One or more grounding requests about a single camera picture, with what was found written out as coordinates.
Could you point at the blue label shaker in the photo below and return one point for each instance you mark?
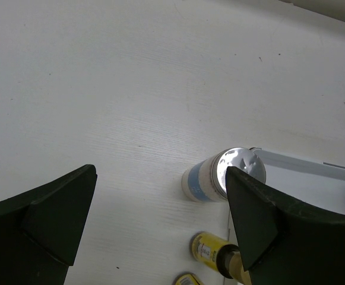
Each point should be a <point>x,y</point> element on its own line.
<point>206,181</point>

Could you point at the white divided tray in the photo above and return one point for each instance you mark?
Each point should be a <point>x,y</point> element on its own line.
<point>318,183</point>

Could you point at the yellow small bottle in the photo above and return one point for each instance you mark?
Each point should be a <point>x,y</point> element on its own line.
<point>220,255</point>
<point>187,278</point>

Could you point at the lower yellow small bottle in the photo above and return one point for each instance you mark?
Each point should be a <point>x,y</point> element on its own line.
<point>187,278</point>

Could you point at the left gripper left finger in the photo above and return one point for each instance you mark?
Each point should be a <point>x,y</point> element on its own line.
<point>41,229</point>

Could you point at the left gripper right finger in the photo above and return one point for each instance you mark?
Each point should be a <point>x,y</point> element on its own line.
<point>283,240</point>

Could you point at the upper yellow small bottle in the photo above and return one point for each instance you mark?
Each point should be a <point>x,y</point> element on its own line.
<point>220,255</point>

